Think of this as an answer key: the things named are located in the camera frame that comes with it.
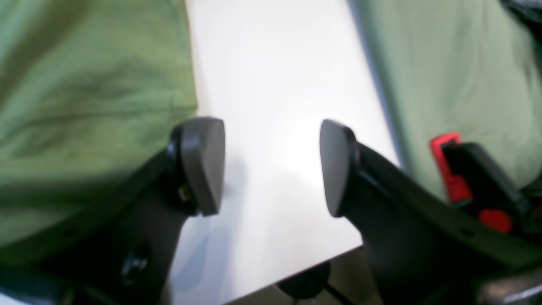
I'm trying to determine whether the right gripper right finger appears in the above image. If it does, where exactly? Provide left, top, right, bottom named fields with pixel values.
left=320, top=119, right=542, bottom=305

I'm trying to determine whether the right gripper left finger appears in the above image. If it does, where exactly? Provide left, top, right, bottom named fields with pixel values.
left=1, top=116, right=225, bottom=305

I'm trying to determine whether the olive green t-shirt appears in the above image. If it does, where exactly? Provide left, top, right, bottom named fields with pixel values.
left=1, top=0, right=198, bottom=248

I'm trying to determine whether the red black clamp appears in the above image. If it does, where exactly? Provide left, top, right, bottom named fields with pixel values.
left=430, top=133, right=534, bottom=237

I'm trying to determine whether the grey curtain cloth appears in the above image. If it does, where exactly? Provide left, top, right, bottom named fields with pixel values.
left=354, top=0, right=541, bottom=200

